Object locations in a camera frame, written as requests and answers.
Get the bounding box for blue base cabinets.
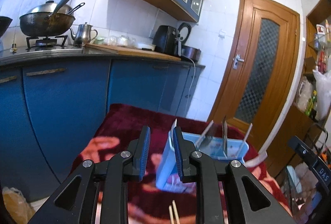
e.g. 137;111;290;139
1;56;203;202

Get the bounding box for silver fork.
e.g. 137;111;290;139
195;120;214;148
199;124;217;149

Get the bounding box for white spoon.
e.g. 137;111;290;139
245;151;268;168

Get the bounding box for blue utensil organizer box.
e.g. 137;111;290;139
155;129;250;193

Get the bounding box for rice cooker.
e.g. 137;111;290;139
178;22;201;63

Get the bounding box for wooden chopstick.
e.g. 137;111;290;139
168;206;174;224
172;200;180;224

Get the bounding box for white power cable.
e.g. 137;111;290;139
182;56;197;117

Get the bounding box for small black wok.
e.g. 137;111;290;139
0;16;12;37

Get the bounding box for yellow plastic bag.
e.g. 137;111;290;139
2;187;35;224

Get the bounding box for steel kettle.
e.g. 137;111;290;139
70;22;98;46

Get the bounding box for gas stove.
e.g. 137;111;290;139
26;35;68;51

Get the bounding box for white plastic bag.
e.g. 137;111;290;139
313;69;331;121

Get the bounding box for red floral blanket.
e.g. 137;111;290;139
68;102;293;224

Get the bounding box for wooden cutting board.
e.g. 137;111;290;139
85;44;181;62

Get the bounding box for wooden shelf unit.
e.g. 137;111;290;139
265;0;330;180

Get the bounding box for wooden door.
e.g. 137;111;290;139
209;0;300;150

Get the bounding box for black air fryer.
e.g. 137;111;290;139
152;25;181;57

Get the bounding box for large black wok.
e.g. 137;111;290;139
19;0;84;37

